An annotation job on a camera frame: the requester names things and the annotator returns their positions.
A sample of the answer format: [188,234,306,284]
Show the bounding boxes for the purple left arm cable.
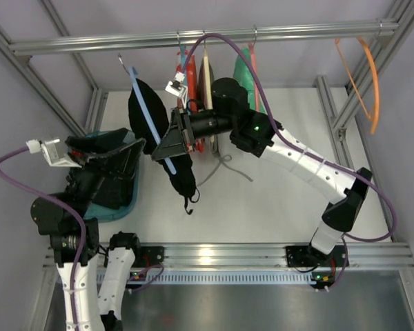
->
[0,145,88,327]

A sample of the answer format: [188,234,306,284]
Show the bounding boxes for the pink hanger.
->
[242,26,262,112]

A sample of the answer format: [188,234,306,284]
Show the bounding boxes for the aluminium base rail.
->
[43,241,414,285]

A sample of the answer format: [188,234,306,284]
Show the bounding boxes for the green patterned trousers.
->
[233,56,266,114]

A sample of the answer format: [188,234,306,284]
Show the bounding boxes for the orange hanger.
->
[334,37,381,134]

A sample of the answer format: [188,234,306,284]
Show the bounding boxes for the aluminium hanging rail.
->
[8,19,399,56]

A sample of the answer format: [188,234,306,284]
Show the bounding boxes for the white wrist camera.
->
[26,138,81,168]
[165,71,188,108]

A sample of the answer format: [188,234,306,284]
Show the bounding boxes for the grey brown trousers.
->
[199,54,219,155]

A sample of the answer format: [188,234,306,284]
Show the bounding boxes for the cream hanger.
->
[201,32,215,146]

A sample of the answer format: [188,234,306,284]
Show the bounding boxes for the grey drawstring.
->
[194,154,254,189]

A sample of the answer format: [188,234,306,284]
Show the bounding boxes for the teal blue hanger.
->
[177,31,188,109]

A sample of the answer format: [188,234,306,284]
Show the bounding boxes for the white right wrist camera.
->
[165,71,188,108]

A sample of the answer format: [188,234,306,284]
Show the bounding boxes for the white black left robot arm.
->
[30,128,146,330]

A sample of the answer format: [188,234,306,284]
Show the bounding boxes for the teal plastic bin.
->
[81,128,141,224]

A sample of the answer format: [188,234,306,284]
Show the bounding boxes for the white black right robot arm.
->
[152,78,372,272]

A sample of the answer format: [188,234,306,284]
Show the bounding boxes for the orange white patterned trousers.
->
[175,50,208,154]

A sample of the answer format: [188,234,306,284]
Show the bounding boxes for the black clothes in bin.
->
[89,161,139,210]

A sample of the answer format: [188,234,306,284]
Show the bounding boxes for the black trousers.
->
[128,79,199,215]

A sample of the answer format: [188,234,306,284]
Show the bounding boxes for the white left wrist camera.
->
[26,138,81,168]

